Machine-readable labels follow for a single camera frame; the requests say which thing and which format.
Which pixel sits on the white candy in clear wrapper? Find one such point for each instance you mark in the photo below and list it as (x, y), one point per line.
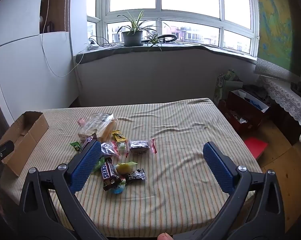
(123, 147)

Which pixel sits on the dark cake in clear wrapper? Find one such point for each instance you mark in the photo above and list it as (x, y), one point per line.
(139, 147)

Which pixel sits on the yellow and blue wall painting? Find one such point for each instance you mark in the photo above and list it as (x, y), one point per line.
(275, 30)

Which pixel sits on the brown chocolate bar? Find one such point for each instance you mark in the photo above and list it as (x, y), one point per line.
(106, 171)

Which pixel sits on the grey windowsill cover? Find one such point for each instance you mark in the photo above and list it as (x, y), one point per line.
(165, 48)

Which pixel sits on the pink stick packet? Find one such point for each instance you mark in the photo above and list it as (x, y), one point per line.
(81, 121)

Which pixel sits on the wooden shelf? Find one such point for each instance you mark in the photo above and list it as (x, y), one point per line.
(55, 10)

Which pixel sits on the white charger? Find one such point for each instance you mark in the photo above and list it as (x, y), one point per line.
(93, 46)

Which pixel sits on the sliced bread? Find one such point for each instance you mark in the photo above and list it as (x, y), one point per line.
(98, 126)

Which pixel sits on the dark brown snack packet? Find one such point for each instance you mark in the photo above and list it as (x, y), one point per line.
(91, 137)

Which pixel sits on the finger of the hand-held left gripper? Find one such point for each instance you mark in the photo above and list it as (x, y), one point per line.
(1, 152)

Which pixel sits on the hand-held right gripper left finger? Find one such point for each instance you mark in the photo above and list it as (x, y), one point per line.
(86, 166)

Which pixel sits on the cardboard box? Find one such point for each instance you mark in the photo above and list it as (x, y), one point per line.
(28, 140)

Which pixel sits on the green gift bag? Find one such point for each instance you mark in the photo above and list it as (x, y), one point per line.
(221, 87)

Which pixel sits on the white wardrobe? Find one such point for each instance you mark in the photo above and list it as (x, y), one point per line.
(28, 55)

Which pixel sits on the yellow jelly cup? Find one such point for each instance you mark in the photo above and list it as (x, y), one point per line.
(123, 168)

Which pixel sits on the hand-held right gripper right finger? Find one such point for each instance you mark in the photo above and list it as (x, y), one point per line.
(218, 170)

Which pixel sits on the yellow and black snack packet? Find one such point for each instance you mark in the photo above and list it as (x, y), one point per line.
(118, 136)

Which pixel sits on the dark figurine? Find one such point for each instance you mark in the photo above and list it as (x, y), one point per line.
(298, 88)

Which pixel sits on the green candy packet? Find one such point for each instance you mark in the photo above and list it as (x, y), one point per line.
(75, 147)

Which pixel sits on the small spider plant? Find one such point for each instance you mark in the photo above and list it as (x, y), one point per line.
(154, 41)

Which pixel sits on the potted spider plant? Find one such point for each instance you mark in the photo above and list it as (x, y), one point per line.
(132, 38)

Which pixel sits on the black patterned snack packet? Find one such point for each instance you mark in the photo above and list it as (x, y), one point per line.
(136, 175)

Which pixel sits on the person's right hand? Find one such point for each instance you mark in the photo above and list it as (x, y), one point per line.
(166, 237)

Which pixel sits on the blue jelly cup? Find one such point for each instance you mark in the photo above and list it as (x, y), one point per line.
(118, 189)

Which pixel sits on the dark red box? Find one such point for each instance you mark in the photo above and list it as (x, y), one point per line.
(243, 105)

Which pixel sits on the white lace cloth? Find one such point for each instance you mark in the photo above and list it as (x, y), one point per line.
(285, 97)

